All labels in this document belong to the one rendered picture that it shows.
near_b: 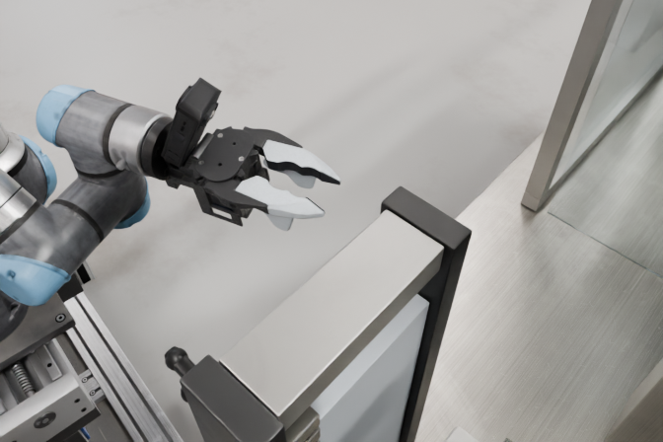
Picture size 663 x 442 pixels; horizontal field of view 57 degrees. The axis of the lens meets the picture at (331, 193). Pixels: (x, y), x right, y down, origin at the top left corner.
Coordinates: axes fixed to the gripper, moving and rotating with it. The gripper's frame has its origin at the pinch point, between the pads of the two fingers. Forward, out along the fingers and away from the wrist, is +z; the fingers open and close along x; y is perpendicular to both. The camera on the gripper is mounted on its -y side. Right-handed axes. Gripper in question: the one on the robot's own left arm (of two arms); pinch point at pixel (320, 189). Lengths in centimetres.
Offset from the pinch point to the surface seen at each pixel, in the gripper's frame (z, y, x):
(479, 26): -22, 154, -216
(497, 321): 21.7, 35.3, -9.9
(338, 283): 11.5, -23.0, 19.1
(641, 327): 41, 36, -17
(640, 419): 39.5, 24.2, 1.0
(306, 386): 12.3, -23.7, 24.6
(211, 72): -124, 143, -130
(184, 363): 3.8, -16.8, 24.4
